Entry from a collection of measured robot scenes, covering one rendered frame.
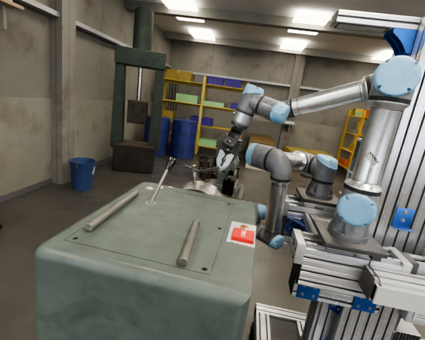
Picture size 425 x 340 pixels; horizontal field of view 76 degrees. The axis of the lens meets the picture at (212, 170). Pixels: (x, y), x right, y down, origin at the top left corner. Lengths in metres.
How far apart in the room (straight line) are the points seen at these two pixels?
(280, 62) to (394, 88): 8.55
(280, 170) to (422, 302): 0.67
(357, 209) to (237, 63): 8.64
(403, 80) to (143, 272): 0.85
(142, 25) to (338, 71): 6.23
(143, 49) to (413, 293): 5.20
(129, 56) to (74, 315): 5.12
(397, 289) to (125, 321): 0.90
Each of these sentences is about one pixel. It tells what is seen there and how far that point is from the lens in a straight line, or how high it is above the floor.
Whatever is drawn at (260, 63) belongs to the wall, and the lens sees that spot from 9.42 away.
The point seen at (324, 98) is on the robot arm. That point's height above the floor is 1.67.
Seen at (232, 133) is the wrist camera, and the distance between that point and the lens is 1.07.
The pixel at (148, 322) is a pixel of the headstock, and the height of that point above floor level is 1.15.
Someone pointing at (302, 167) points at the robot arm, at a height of 1.31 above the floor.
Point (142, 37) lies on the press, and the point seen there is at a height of 2.51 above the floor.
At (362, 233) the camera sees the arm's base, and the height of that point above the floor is 1.21.
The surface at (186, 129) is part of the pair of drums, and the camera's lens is 7.07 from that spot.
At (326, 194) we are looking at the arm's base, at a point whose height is 1.19.
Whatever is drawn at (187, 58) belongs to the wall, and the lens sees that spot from 9.69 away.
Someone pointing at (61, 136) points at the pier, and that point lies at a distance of 4.73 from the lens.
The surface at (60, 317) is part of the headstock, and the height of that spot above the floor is 1.10.
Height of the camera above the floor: 1.61
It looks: 14 degrees down
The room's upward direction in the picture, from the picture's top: 8 degrees clockwise
